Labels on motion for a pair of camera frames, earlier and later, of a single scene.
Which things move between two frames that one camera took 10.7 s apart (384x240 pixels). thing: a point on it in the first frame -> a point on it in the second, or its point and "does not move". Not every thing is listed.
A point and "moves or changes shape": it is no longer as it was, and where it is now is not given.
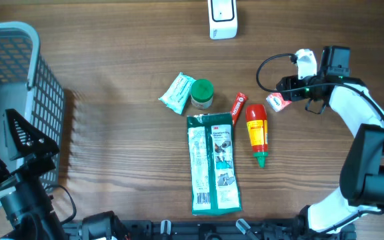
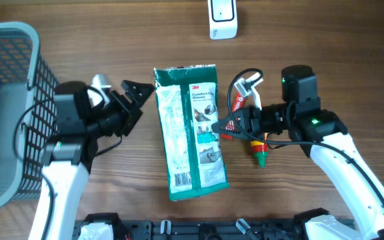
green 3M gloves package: (215, 186) moves or changes shape
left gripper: (41, 151) -> (129, 112)
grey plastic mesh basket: (13, 75) does not move
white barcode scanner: (223, 19) does not move
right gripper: (291, 89) -> (246, 123)
